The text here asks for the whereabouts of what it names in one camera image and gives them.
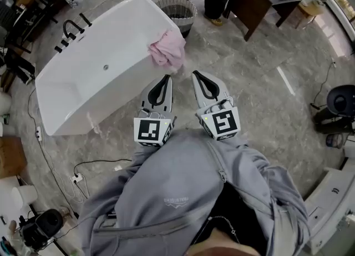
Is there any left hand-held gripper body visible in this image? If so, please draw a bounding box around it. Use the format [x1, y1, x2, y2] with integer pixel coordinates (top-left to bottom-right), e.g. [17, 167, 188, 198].
[133, 104, 178, 147]

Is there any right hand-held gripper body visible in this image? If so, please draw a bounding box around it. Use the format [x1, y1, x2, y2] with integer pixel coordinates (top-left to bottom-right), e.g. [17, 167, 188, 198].
[195, 96, 241, 141]

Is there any light pink cloth garment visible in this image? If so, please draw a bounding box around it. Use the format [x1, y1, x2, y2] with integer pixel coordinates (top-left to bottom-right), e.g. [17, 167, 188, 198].
[147, 29, 187, 73]

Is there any grey wicker laundry basket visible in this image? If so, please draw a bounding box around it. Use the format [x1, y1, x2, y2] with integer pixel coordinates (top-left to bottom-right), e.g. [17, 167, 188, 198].
[155, 0, 198, 39]

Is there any person's grey jacket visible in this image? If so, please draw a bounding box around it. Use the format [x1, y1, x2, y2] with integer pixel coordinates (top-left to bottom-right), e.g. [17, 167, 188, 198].
[77, 129, 311, 256]

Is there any white bathtub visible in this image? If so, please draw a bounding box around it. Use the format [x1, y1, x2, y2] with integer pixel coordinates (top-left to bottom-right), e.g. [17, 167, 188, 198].
[34, 0, 184, 137]

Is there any person's black shirt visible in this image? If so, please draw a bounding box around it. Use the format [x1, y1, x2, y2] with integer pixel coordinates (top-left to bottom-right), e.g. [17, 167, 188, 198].
[191, 182, 274, 253]

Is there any dark wooden table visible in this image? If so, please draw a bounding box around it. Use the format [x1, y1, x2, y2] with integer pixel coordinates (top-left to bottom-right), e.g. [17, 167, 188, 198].
[223, 0, 305, 42]

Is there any black shower wand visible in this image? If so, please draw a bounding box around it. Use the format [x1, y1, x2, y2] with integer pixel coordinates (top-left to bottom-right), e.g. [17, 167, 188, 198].
[78, 12, 93, 28]

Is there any black round appliance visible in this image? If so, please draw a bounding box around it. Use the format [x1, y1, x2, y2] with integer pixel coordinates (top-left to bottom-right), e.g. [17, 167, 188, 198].
[21, 209, 65, 252]
[312, 84, 355, 135]

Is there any light wooden stool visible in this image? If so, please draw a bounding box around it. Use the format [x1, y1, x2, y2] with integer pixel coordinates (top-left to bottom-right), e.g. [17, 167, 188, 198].
[298, 0, 325, 30]

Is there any black chair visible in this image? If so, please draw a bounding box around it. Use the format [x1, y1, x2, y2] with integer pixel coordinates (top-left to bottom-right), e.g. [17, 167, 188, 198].
[5, 0, 59, 53]

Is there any brown cardboard box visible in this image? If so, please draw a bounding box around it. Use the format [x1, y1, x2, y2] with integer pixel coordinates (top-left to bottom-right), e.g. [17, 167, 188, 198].
[0, 135, 28, 180]

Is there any white cylindrical stool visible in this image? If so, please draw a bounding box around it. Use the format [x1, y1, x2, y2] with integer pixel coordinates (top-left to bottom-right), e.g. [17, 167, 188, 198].
[11, 185, 38, 208]

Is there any black power cable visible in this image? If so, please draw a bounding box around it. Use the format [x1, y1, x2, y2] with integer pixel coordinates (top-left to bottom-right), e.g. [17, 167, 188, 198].
[73, 158, 133, 178]

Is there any black floor cable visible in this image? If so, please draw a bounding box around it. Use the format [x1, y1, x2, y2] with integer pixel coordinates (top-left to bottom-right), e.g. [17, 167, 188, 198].
[310, 58, 338, 109]

